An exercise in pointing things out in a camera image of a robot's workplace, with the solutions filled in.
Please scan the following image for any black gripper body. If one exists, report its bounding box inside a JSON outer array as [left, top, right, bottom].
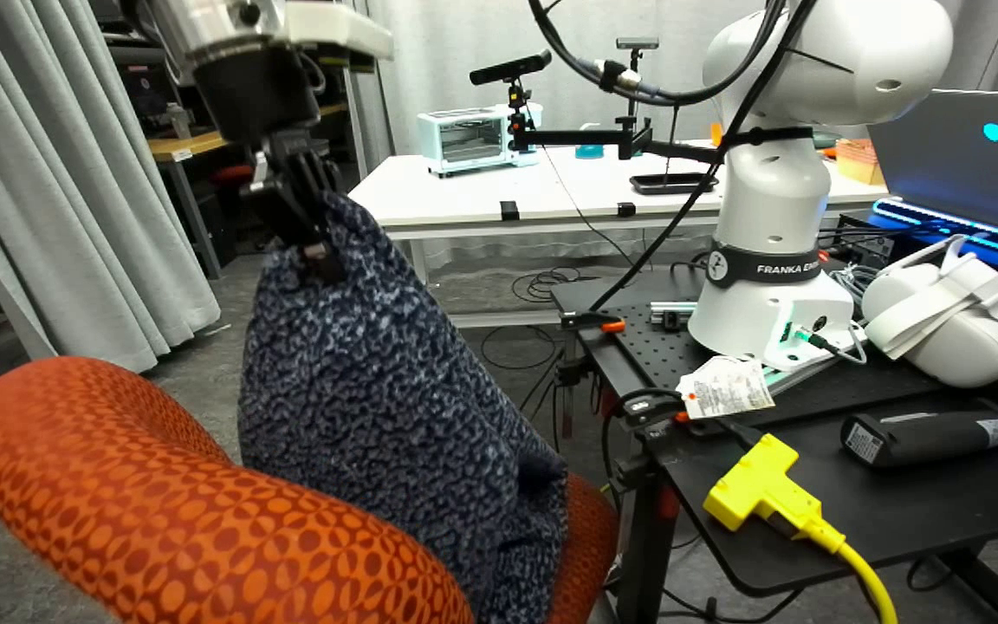
[[187, 39, 336, 201]]

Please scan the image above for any blue speckled fleece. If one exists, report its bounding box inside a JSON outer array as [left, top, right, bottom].
[[236, 191, 572, 624]]

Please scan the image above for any orange patterned armchair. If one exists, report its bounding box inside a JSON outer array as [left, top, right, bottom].
[[0, 352, 622, 624]]

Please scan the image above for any wooden desk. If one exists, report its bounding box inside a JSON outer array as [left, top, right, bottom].
[[147, 125, 236, 281]]

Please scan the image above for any teal clear box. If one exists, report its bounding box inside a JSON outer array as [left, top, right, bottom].
[[415, 105, 512, 181]]

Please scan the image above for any white table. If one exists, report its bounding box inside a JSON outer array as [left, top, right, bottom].
[[344, 142, 890, 340]]

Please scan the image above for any grey curtain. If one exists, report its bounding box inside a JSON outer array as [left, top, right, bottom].
[[0, 0, 226, 374]]

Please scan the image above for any grey topped stand pole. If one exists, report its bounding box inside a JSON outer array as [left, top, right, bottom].
[[614, 30, 662, 130]]

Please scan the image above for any flat black device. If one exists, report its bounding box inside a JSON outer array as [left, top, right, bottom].
[[629, 171, 722, 197]]

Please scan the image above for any white paper tag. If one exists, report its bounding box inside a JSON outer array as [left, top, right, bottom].
[[674, 352, 780, 421]]

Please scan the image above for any white power strip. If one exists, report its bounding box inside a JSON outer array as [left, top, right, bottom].
[[753, 320, 859, 392]]

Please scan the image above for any orange box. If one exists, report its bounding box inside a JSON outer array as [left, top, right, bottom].
[[833, 136, 889, 188]]

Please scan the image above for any small black electronics box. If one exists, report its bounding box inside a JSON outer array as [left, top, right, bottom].
[[839, 213, 900, 270]]

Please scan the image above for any white VR headset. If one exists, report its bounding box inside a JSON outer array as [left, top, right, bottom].
[[859, 235, 998, 392]]

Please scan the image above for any black handheld device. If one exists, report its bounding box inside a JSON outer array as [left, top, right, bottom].
[[839, 402, 998, 471]]

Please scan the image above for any grey laptop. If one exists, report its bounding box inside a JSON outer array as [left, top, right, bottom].
[[866, 85, 998, 288]]

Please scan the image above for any black perforated robot table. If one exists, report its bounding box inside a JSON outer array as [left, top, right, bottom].
[[548, 275, 998, 624]]

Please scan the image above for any black cable bundle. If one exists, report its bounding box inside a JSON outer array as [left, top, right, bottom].
[[480, 265, 579, 374]]

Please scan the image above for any black bar stereo camera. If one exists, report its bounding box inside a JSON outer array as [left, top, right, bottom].
[[468, 47, 556, 91]]

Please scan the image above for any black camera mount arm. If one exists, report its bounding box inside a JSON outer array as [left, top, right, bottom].
[[508, 78, 736, 166]]

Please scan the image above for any orange handled clamp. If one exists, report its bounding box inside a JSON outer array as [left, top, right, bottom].
[[572, 307, 631, 340]]

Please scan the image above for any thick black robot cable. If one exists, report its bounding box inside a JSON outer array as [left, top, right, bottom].
[[528, 0, 825, 323]]

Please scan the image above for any yellow plug with cable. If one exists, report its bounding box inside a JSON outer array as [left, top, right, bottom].
[[701, 428, 900, 624]]

